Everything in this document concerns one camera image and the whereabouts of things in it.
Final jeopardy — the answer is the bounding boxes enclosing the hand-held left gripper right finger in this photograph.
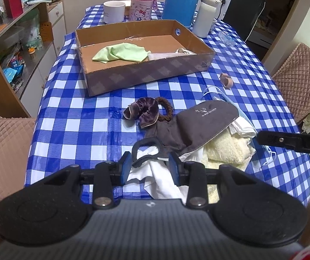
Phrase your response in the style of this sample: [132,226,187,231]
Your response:
[169,152,253,209]

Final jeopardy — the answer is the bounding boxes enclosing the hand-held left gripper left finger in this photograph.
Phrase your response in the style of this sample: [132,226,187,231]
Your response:
[43,152,132,211]

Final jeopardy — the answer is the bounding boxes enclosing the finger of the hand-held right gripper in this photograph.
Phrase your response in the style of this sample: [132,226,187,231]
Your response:
[257,130,305,152]

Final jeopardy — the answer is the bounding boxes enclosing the white thin cloth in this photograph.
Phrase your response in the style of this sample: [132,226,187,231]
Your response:
[229,118,257,141]

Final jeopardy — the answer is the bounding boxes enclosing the blue face mask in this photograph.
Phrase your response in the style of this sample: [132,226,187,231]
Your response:
[202,85,277,166]

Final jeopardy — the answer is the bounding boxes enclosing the white terry towel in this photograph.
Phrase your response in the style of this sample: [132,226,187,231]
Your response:
[181,130,255,203]

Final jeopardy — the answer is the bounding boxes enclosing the brown hair tie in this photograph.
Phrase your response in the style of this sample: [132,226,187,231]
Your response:
[155,96,175,122]

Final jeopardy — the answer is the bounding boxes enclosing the dark gray cloth mask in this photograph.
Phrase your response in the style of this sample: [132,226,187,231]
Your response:
[132,100,239,168]

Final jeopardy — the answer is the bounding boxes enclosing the beige hair ring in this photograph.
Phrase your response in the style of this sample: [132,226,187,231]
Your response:
[220,73,234,89]

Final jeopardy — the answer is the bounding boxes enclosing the cardboard box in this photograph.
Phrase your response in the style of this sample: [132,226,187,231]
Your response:
[75,19,216,97]

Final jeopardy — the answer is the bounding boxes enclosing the blue white checkered tablecloth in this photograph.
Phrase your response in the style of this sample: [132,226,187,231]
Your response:
[24,1,310,206]

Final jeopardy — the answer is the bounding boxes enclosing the quilted beige chair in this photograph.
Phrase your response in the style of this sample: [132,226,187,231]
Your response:
[271,43,310,124]
[0,97,36,203]

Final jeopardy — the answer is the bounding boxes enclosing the white mesh bag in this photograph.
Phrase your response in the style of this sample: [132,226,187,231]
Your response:
[147,47,199,61]

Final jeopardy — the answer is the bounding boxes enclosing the clear cotton swab box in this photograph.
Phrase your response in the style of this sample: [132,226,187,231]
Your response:
[219,30,237,47]

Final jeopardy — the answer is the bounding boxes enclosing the green cloth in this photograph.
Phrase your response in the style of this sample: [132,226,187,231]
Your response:
[91,43,151,64]

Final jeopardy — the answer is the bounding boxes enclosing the black mini fridge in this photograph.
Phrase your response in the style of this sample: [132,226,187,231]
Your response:
[215,0,266,41]

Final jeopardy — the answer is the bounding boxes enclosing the wooden shelf unit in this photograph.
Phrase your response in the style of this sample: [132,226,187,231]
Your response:
[0,0,67,120]

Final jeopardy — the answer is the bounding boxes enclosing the white insulated bottle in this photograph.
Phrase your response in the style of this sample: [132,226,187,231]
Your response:
[192,0,222,38]

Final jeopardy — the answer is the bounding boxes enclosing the blue packet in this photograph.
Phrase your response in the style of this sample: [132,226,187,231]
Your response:
[3,67,19,82]

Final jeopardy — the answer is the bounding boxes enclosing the white mug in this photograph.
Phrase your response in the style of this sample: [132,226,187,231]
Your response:
[103,0,126,24]

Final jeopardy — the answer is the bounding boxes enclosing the white drawer cabinet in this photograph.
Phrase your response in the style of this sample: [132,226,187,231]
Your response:
[47,0,67,57]

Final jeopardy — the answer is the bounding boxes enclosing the pink cartoon bottle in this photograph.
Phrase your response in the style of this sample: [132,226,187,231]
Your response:
[129,0,158,22]

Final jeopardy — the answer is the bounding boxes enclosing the blue thermos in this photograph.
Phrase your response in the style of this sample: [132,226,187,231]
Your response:
[162,0,205,29]

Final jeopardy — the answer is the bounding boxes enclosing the green plastic bag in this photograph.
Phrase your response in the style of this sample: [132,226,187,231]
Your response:
[22,13,41,50]

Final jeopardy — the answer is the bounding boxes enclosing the red box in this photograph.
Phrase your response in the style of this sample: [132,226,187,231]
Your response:
[2,0,24,19]

